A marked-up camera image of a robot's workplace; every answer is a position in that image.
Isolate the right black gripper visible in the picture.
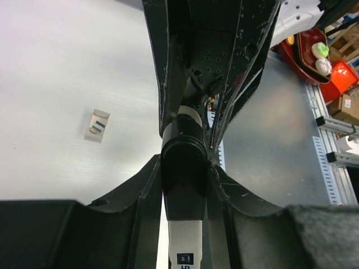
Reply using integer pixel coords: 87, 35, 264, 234
142, 0, 280, 147

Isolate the open staple box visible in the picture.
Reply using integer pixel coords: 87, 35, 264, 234
84, 109, 110, 143

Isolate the grey slotted cable duct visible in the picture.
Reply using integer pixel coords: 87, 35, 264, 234
312, 136, 342, 206

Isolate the cardboard box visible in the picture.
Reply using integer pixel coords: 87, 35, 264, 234
328, 94, 358, 125

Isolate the grey black stapler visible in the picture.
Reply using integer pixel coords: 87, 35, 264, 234
160, 105, 208, 268

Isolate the orange plastic crate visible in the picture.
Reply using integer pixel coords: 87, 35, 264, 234
320, 60, 358, 103

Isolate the red lacquer bowl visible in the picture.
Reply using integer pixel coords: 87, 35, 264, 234
274, 28, 332, 86

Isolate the aluminium rail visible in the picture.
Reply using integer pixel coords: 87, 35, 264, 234
304, 84, 358, 205

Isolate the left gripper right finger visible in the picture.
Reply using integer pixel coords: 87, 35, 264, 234
207, 160, 358, 268

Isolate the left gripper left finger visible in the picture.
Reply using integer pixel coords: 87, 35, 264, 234
1, 155, 162, 268

